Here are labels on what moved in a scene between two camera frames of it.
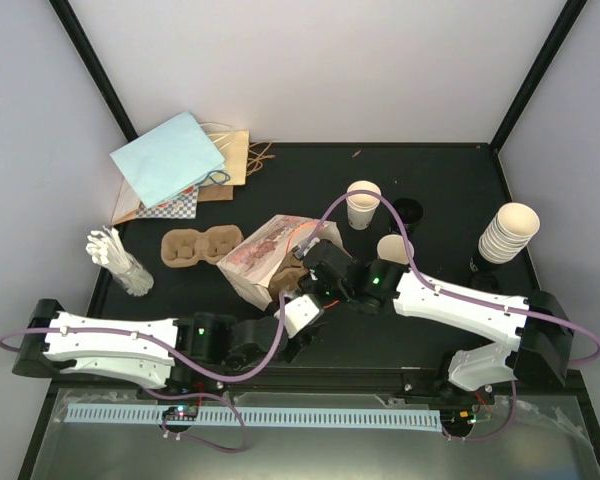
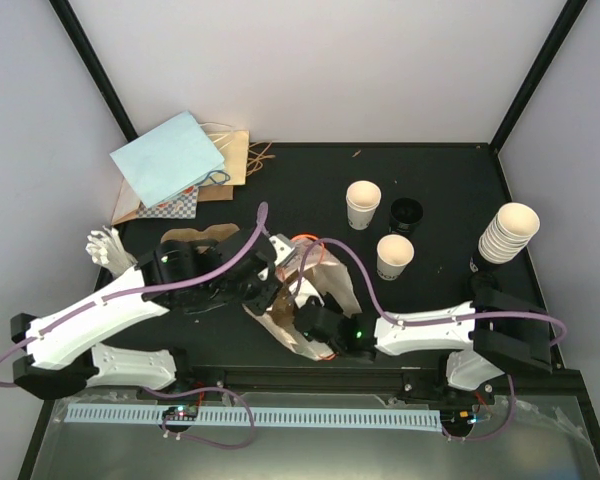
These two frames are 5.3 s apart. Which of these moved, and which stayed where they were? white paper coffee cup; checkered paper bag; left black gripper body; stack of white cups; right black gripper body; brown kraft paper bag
Moved: left black gripper body; right black gripper body
Stayed: white paper coffee cup; brown kraft paper bag; stack of white cups; checkered paper bag
